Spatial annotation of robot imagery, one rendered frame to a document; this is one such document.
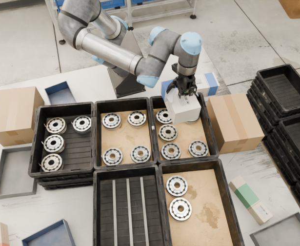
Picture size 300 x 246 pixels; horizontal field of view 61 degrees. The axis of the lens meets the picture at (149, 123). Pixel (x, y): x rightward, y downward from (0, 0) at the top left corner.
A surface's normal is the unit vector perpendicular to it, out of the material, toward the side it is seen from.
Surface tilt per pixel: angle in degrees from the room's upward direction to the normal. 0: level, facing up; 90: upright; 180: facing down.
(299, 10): 91
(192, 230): 0
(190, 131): 0
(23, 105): 0
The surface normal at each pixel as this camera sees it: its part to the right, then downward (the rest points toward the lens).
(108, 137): 0.00, -0.54
